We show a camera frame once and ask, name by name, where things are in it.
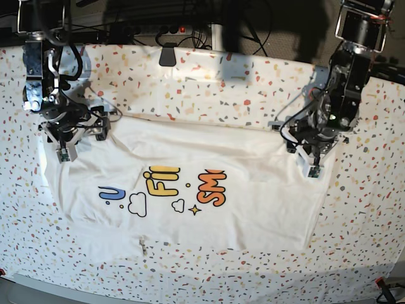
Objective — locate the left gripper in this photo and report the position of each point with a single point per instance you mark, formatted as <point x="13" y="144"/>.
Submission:
<point x="315" y="143"/>

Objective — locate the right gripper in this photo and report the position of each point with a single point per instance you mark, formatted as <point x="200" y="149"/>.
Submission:
<point x="77" y="122"/>

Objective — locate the white printed T-shirt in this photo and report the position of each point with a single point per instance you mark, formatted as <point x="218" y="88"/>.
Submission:
<point x="214" y="187"/>

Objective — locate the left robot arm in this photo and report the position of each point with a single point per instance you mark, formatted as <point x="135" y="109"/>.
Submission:
<point x="361" y="29"/>

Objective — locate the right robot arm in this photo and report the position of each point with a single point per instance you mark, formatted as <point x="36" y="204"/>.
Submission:
<point x="52" y="61"/>

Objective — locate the black table clamp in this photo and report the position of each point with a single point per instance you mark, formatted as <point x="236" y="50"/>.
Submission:
<point x="167" y="57"/>

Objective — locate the terrazzo pattern tablecloth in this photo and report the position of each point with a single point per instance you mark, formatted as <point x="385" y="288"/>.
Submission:
<point x="359" y="233"/>

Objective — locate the red clamp bottom right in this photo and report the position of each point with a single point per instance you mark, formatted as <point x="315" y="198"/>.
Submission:
<point x="385" y="297"/>

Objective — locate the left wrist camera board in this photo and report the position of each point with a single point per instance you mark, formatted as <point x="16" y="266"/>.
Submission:
<point x="313" y="171"/>

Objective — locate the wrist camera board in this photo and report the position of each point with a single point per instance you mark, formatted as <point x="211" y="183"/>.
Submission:
<point x="68" y="154"/>
<point x="313" y="171"/>

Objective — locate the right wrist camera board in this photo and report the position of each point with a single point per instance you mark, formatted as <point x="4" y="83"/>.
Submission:
<point x="68" y="154"/>

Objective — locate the power strip with red switch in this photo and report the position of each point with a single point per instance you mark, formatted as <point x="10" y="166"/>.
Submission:
<point x="167" y="29"/>

